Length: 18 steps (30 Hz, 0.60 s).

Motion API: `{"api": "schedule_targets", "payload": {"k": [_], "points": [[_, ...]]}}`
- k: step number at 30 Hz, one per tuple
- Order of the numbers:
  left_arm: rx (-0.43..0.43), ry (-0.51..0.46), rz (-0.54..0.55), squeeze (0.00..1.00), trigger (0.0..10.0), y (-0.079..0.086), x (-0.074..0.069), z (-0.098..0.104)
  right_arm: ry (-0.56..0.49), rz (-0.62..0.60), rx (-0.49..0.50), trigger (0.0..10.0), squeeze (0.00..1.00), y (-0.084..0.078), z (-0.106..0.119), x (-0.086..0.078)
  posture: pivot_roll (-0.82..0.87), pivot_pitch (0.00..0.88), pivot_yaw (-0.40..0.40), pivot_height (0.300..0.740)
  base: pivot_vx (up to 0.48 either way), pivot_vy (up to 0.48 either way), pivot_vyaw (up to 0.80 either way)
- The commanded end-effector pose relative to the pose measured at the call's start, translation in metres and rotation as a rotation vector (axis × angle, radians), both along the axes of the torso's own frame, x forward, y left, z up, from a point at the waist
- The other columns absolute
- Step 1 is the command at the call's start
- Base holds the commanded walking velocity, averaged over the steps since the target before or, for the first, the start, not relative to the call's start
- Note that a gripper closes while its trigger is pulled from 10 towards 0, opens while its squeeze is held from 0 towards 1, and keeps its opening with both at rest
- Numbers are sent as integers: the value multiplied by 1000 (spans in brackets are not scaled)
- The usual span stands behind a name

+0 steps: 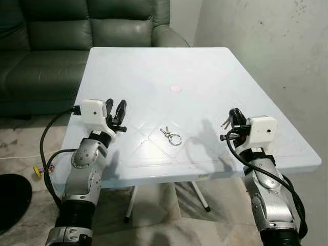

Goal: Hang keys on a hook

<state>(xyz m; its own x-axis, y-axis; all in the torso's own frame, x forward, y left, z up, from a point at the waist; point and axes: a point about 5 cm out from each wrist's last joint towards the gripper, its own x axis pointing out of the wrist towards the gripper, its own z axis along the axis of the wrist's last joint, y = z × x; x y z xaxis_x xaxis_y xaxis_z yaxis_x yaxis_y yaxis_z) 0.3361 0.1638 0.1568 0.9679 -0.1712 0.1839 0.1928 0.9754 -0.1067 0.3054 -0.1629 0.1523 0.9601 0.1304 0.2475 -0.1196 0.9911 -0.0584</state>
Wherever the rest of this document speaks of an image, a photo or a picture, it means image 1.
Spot dark green leather sofa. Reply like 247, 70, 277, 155
0, 0, 190, 118

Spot black round floor object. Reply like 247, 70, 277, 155
0, 173, 33, 235

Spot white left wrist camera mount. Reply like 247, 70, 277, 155
80, 99, 115, 135

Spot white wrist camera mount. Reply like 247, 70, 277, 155
248, 116, 278, 152
80, 99, 115, 135

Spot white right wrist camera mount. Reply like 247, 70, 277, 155
248, 116, 278, 152

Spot silver keys on ring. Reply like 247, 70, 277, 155
159, 126, 183, 147

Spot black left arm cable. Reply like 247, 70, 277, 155
39, 105, 83, 208

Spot white metal table leg frame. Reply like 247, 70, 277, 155
124, 180, 211, 224

